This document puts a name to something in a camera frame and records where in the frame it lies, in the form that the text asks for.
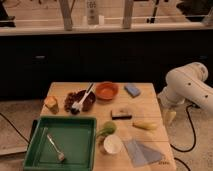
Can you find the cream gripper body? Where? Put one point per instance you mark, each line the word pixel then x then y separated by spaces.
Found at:
pixel 169 116

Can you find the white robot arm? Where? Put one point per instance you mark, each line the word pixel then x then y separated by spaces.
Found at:
pixel 185 83

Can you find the blue sponge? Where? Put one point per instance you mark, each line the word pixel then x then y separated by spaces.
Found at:
pixel 132 89

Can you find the grey blue cloth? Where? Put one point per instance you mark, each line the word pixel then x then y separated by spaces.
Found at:
pixel 141 155

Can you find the green toy vegetable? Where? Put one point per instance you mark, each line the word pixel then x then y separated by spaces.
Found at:
pixel 108 128

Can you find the white cup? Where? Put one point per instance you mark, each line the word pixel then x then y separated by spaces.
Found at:
pixel 112 144

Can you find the orange bowl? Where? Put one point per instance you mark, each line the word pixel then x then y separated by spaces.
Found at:
pixel 106 90

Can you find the green plastic tray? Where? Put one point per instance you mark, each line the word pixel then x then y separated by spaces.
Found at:
pixel 74 136

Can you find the metal fork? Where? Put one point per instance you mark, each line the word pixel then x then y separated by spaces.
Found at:
pixel 60 155

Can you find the dark cabinet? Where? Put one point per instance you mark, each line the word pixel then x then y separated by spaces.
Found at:
pixel 30 63

